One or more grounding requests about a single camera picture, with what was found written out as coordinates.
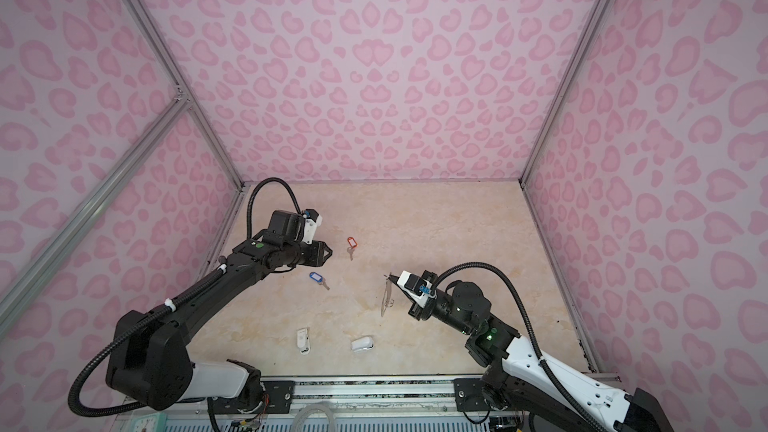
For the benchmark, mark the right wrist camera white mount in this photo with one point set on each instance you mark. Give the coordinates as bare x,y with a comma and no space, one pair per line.
419,288

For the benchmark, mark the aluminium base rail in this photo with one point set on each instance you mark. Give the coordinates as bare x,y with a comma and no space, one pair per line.
351,403

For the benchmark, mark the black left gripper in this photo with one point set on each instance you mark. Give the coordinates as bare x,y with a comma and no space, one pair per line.
319,256

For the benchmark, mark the key with blue tag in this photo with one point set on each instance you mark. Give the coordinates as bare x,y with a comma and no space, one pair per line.
319,279

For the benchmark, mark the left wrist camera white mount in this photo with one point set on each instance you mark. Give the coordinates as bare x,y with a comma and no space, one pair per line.
312,221

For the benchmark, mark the aluminium frame post left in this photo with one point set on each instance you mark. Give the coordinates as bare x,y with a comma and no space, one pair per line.
162,52

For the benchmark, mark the aluminium diagonal frame bar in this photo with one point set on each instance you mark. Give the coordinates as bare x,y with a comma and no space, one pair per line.
38,273

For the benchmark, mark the white stapler right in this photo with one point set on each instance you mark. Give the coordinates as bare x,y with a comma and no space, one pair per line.
362,344

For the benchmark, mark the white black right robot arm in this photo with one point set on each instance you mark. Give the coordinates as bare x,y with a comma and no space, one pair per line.
517,377

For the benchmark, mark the aluminium corner frame post right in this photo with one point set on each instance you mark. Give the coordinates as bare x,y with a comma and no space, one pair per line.
585,40

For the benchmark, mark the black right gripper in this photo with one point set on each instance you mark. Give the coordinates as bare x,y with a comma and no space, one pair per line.
417,312

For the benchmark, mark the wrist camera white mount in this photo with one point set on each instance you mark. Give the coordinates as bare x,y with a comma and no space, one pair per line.
312,221
419,288

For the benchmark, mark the white stapler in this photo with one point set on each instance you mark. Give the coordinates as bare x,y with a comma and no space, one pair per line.
362,344
303,341

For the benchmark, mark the white stapler left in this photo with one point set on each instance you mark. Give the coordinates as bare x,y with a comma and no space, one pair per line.
303,341

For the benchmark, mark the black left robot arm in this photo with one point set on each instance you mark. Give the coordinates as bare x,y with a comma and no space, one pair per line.
151,363

